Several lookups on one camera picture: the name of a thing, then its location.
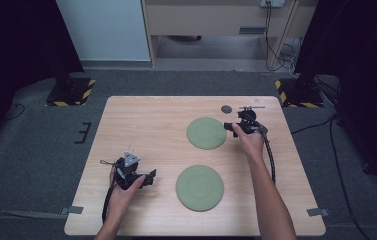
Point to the person's left hand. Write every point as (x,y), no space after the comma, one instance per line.
(121,200)

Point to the grey tape piece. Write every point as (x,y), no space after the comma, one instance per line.
(317,212)
(72,210)

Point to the black yellow-striped stand base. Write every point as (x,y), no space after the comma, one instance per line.
(297,96)
(72,95)

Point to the green round plate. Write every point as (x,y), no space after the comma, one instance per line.
(206,133)
(199,188)

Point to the person's right hand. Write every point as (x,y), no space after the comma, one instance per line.
(251,143)

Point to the grey round table grommet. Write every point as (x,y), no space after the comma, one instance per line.
(226,109)

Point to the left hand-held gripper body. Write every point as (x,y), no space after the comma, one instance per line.
(127,170)

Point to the dark curtain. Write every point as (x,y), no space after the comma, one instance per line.
(359,66)
(16,60)

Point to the light wooden desk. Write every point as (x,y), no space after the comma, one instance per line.
(209,20)

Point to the grey power strip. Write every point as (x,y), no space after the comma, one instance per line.
(272,2)

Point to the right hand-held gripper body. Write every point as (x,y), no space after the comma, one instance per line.
(247,120)

